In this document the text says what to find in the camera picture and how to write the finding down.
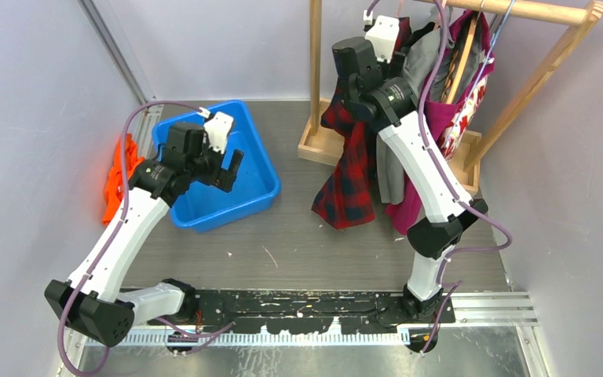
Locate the red plaid skirt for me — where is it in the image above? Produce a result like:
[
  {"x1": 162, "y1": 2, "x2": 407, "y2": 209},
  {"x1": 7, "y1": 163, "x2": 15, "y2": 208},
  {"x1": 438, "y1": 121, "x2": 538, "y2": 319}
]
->
[{"x1": 311, "y1": 15, "x2": 411, "y2": 230}]

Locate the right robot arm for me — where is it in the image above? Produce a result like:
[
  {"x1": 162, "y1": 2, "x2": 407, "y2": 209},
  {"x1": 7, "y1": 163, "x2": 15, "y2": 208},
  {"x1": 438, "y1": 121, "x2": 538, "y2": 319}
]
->
[{"x1": 332, "y1": 36, "x2": 488, "y2": 323}]

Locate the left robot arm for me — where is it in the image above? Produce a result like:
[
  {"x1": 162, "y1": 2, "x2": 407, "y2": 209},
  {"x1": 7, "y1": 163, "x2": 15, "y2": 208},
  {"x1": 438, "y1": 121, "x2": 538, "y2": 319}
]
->
[{"x1": 44, "y1": 113, "x2": 243, "y2": 347}]

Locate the wooden hanger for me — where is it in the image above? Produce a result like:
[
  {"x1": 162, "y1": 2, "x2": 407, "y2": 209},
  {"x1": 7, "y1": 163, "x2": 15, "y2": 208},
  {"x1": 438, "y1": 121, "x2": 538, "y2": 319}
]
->
[{"x1": 441, "y1": 13, "x2": 479, "y2": 104}]

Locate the blue plastic bin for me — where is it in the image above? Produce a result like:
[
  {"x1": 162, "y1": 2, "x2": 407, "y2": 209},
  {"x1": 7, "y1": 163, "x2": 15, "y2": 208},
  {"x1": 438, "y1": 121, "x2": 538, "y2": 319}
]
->
[{"x1": 152, "y1": 100, "x2": 282, "y2": 233}]

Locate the grey garment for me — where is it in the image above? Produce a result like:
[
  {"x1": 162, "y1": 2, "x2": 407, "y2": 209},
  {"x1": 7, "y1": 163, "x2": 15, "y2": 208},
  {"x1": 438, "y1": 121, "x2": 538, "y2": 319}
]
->
[{"x1": 375, "y1": 21, "x2": 452, "y2": 205}]

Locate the wooden clothes rack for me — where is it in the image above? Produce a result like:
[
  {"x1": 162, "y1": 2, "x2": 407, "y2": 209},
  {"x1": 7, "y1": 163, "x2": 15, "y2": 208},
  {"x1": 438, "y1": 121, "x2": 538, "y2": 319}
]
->
[{"x1": 298, "y1": 0, "x2": 603, "y2": 196}]

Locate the orange cloth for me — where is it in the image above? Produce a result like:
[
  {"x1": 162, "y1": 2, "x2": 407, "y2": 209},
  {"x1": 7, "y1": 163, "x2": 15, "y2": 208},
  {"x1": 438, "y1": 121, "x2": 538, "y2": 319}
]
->
[{"x1": 102, "y1": 133, "x2": 144, "y2": 226}]

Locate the floral white red garment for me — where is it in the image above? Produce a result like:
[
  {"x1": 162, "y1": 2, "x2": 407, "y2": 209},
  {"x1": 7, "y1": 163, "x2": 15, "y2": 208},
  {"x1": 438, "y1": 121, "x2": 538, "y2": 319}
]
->
[{"x1": 437, "y1": 51, "x2": 495, "y2": 161}]

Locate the magenta garment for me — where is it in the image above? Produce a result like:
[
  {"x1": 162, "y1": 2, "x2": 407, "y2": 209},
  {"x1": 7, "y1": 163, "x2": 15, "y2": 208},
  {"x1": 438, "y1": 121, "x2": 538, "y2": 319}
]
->
[{"x1": 385, "y1": 10, "x2": 491, "y2": 234}]

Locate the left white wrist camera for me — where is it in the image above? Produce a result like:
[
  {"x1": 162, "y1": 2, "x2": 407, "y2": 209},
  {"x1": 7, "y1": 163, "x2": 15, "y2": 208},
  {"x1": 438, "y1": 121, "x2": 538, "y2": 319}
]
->
[{"x1": 199, "y1": 107, "x2": 234, "y2": 155}]

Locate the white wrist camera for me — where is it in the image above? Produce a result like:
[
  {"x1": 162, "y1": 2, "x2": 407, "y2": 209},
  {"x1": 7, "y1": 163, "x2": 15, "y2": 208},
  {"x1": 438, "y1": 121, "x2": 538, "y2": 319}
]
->
[
  {"x1": 199, "y1": 107, "x2": 234, "y2": 155},
  {"x1": 363, "y1": 9, "x2": 400, "y2": 64}
]

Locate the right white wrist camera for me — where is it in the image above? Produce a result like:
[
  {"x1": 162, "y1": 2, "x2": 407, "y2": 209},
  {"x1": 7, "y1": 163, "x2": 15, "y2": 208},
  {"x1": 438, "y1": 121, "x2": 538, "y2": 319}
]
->
[{"x1": 363, "y1": 9, "x2": 400, "y2": 64}]

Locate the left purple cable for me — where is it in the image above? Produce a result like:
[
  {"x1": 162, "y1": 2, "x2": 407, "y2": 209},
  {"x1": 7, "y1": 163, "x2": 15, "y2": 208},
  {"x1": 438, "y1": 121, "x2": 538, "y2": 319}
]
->
[{"x1": 57, "y1": 101, "x2": 237, "y2": 377}]

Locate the blue wire hanger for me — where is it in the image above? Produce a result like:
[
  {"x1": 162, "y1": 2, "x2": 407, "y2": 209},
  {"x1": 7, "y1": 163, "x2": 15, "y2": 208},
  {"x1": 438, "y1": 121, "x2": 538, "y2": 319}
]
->
[{"x1": 454, "y1": 1, "x2": 516, "y2": 133}]

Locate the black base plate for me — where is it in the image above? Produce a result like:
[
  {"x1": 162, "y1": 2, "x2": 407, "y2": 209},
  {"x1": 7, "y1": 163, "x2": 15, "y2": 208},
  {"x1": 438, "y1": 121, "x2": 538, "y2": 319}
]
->
[{"x1": 163, "y1": 290, "x2": 456, "y2": 354}]

